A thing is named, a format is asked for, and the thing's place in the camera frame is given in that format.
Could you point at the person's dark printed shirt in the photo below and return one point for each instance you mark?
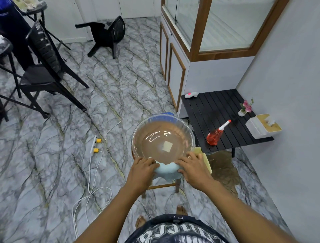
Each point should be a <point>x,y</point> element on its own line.
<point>175,231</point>

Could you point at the person's foot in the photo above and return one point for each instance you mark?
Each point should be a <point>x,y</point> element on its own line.
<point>181,210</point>
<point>140,222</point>

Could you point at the person's left foot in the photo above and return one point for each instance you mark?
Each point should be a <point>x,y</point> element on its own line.
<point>140,222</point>

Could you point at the pink flowers in white pot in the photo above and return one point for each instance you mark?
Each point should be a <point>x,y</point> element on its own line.
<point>242,113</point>

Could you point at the white tissue box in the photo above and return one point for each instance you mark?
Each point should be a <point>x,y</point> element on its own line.
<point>256,130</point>

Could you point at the pale yellow plastic container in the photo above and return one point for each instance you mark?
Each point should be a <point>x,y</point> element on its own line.
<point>206,162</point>

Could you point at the white bottle with pink mark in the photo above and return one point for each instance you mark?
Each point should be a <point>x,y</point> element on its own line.
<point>191,95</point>

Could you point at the black plastic chair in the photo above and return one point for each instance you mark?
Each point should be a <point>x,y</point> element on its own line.
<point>37,75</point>
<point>105,32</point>

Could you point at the blue plastic stool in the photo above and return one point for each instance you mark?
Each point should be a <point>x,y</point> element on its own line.
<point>166,114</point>

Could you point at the black slatted table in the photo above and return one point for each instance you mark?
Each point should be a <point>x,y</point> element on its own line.
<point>215,110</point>

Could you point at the person's right forearm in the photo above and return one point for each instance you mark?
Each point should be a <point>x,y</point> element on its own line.
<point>245,215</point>

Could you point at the wooden framed display cabinet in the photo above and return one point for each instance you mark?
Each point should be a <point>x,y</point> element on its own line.
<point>200,30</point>

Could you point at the clear plastic basin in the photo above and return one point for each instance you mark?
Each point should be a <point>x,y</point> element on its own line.
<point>160,142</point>

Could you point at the black round table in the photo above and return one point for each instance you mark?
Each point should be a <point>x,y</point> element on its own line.
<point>42,7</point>

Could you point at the narrow glass panel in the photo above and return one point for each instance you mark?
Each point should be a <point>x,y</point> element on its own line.
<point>230,27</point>

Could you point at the pile of yellow food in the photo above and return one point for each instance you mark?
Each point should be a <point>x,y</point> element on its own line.
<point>27,4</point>

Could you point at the person's left forearm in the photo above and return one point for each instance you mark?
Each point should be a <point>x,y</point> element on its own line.
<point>110,217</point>

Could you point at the person's right foot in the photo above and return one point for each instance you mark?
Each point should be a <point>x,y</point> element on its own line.
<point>181,210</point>

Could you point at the white cabinet door wooden trim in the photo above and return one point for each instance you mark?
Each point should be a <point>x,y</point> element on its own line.
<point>175,75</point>
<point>164,50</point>

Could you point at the person's left hand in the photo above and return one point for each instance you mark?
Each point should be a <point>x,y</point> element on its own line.
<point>142,174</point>

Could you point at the brown wooden stool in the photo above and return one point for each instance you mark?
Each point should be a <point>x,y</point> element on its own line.
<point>162,186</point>

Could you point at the person's right hand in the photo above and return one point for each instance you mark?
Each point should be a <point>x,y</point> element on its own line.
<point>197,172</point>

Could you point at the red spray bottle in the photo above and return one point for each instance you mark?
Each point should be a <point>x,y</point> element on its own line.
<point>212,139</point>

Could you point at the white power strip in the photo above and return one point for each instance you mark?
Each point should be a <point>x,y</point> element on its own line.
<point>93,145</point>

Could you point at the light blue cleaning cloth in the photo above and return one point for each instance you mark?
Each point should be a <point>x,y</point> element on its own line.
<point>166,172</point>

